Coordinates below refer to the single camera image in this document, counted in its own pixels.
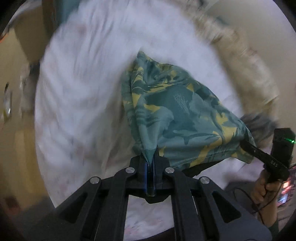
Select person's right hand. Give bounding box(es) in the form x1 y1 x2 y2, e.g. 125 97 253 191
250 170 282 227

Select green yellow patterned pants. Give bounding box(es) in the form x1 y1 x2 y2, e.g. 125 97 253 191
121 52 254 170

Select white floral bed sheet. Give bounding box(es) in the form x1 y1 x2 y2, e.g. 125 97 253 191
33 0 273 241

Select cream yellow duvet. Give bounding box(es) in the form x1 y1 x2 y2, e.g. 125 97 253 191
182 1 279 114

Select grey tabby cat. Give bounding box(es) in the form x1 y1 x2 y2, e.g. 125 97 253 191
241 113 278 149

